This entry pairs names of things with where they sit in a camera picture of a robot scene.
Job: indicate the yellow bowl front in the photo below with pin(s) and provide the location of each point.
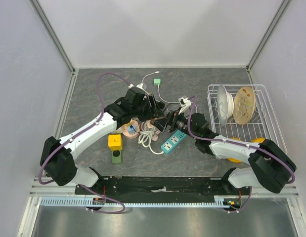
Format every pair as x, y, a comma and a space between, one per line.
232, 159

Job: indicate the light blue cable duct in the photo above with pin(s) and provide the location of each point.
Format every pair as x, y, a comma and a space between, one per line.
96, 202

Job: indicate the yellow bowl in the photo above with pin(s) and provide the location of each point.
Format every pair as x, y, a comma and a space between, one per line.
258, 140
232, 159

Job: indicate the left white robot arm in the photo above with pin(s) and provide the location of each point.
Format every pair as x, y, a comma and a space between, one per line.
59, 155

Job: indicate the white wire dish rack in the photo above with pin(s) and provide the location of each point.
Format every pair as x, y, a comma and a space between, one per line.
263, 123

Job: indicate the pink round socket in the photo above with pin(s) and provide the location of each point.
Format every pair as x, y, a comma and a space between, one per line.
128, 135

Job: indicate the yellow cube socket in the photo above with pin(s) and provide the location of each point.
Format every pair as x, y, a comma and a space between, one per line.
115, 142

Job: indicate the light green plug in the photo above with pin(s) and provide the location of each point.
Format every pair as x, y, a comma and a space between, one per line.
156, 82

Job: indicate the teal power strip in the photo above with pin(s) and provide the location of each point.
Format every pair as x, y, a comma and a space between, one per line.
173, 142

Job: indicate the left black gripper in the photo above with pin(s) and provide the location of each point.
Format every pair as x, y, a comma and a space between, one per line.
154, 112

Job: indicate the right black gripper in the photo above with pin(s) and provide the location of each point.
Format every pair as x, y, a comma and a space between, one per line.
173, 116

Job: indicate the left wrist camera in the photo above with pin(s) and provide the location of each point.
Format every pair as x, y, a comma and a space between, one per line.
140, 85

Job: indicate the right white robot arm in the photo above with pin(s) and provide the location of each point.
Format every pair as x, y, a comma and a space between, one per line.
269, 166

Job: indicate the yellow bowl right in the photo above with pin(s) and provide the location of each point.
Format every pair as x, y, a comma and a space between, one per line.
258, 140

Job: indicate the beige patterned plate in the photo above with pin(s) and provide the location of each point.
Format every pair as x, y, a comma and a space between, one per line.
244, 105

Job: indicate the blue charger plug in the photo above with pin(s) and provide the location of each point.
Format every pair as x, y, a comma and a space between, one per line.
131, 129

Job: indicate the green power strip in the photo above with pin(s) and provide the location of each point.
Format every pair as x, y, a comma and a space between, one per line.
117, 157

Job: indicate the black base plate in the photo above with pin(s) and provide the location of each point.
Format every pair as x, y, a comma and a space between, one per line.
163, 189

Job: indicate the white bowl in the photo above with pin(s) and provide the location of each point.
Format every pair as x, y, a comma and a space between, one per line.
225, 105

